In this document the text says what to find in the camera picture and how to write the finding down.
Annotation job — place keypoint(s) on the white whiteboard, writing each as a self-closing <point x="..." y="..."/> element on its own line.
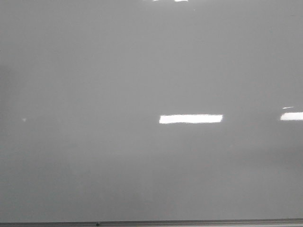
<point x="115" y="110"/>

